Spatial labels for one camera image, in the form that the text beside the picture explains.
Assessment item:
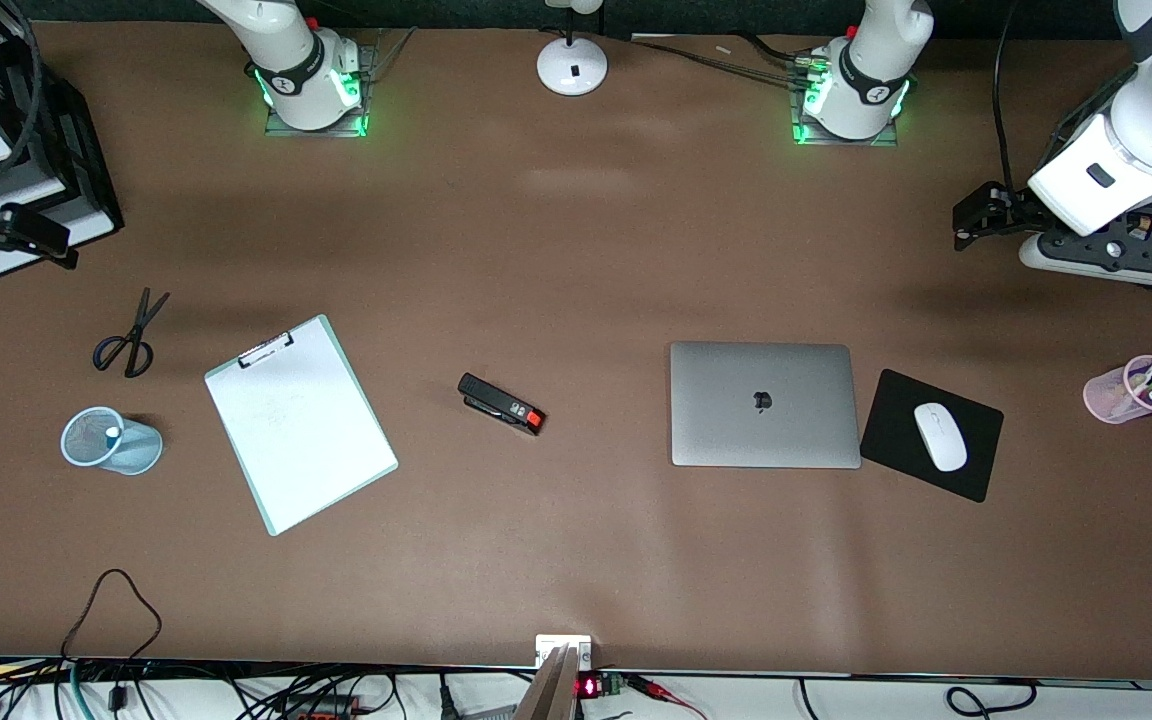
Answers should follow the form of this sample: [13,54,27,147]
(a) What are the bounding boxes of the silver laptop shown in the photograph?
[670,342,862,469]

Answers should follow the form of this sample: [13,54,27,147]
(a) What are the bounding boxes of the red wire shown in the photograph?
[626,674,709,720]

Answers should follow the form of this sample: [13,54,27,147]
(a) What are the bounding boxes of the mint green clipboard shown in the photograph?
[204,314,400,537]

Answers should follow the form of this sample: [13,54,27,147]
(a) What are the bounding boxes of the pink translucent pen cup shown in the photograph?
[1083,355,1152,425]

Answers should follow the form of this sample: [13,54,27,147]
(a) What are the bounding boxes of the black cable bundle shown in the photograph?
[626,33,825,83]

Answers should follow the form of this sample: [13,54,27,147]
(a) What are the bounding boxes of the thin black looped cable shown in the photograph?
[61,568,163,663]

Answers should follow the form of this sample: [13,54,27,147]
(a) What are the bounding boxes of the black stacked paper tray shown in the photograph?
[0,0,125,279]

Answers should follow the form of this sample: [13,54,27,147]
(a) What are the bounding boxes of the black scissors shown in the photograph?
[92,288,171,379]

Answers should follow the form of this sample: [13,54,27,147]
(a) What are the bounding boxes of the white round-base stand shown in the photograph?
[536,0,609,98]

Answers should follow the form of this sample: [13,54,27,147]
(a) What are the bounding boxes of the white sheet with faint scribbles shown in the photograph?
[206,322,397,531]

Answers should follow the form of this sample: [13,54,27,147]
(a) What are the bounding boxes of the light blue mesh cup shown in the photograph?
[60,406,164,476]

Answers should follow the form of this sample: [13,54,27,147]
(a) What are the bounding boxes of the black mouse pad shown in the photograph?
[859,368,1005,504]

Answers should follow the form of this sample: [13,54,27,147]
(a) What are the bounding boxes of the grey camera bracket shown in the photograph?
[514,645,582,720]

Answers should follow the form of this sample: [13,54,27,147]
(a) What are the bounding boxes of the black coiled cable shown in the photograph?
[944,680,1039,717]

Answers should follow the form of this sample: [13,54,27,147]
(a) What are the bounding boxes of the black stapler red tip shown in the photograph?
[457,372,547,437]

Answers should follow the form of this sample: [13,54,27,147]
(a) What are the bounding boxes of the white computer mouse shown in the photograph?
[913,402,969,473]

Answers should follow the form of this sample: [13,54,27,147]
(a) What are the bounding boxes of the white mount plate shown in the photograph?
[535,634,593,671]

